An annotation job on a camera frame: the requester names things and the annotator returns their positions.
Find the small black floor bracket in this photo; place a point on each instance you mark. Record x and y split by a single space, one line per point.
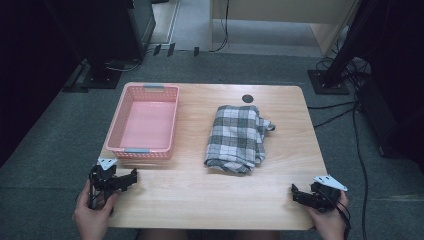
171 49
156 49
196 51

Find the person's left hand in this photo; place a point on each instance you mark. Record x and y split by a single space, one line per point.
93 220

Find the black equipment box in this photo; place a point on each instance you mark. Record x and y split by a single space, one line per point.
393 126

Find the person's right hand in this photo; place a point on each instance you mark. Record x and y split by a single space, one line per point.
330 221

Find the pink plastic basket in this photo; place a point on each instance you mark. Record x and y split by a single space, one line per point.
148 120

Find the dark monitor cabinet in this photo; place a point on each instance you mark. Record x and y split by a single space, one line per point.
143 26

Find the black metal stand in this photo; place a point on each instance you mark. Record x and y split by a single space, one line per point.
100 66
333 73

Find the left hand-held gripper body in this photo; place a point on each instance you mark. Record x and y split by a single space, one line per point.
104 180

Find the light wooden desk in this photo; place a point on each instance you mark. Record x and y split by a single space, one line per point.
283 10

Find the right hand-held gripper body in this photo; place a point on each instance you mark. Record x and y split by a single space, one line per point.
325 196

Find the grey plaid cloth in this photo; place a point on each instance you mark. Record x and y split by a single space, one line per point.
235 136

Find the round black table grommet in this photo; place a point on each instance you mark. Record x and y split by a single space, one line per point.
247 98

